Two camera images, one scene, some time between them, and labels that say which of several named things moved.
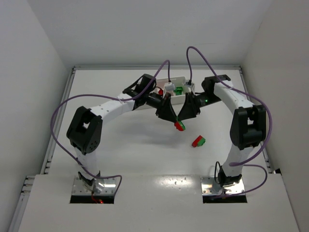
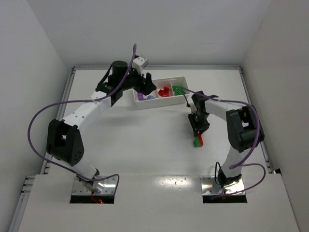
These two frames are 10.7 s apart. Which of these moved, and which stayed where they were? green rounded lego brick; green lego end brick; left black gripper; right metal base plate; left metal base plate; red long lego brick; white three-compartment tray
Moved: red long lego brick; green rounded lego brick; left black gripper
Stayed: green lego end brick; white three-compartment tray; left metal base plate; right metal base plate
